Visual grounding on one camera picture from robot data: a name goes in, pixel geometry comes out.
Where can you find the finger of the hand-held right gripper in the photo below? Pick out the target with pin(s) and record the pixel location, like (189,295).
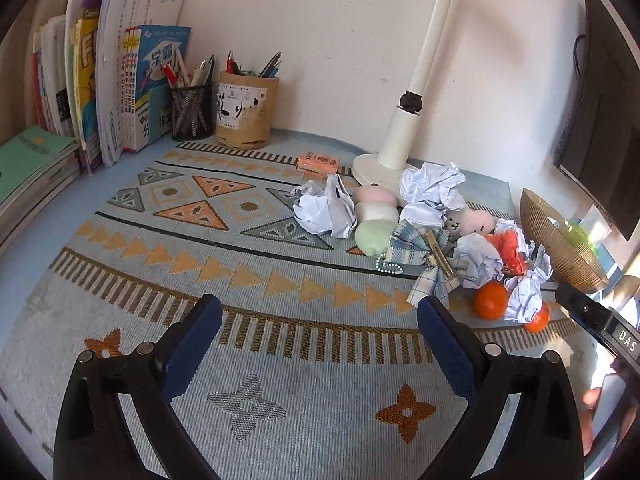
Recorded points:
(580,305)

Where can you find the pink cat plush toy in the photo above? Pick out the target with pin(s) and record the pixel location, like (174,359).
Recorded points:
(475,222)

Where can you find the golden ribbed bowl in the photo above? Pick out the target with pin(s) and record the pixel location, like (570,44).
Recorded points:
(550,245)

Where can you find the black wall television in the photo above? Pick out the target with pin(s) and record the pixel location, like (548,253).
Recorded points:
(610,135)

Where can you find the patterned woven table mat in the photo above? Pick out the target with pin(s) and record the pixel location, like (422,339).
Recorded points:
(300,385)

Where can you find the plaid bow hair clip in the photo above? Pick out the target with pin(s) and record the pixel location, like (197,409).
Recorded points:
(410,245)

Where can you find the blue boxed book set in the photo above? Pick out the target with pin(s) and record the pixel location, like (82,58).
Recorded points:
(155,105)

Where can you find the person's right hand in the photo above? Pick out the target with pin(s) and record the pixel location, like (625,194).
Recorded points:
(591,396)

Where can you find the stack of green notebooks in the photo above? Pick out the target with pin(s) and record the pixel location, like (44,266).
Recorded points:
(30,155)

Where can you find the green tissue pack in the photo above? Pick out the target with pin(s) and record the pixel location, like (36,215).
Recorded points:
(582,232)

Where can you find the bundle of assorted pens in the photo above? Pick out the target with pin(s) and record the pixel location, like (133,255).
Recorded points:
(202,72)
(270,66)

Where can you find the white desk lamp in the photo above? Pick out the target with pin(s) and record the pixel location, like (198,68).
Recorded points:
(400,135)

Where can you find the orange tangerine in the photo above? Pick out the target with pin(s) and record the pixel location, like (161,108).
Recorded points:
(537,321)
(490,302)

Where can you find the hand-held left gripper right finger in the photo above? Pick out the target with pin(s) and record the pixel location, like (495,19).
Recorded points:
(445,345)

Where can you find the row of standing books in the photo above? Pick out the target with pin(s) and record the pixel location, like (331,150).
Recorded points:
(107,60)

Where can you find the small orange box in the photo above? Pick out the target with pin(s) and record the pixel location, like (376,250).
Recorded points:
(317,163)

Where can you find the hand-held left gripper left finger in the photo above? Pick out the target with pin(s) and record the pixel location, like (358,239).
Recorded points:
(195,345)

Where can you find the orange plastic wrapper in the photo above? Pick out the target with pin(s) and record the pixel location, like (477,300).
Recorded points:
(510,252)

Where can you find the black mesh pen holder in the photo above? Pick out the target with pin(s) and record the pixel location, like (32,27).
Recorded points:
(192,115)

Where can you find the tan bamboo pen holder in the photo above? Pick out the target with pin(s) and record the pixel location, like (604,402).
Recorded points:
(245,120)

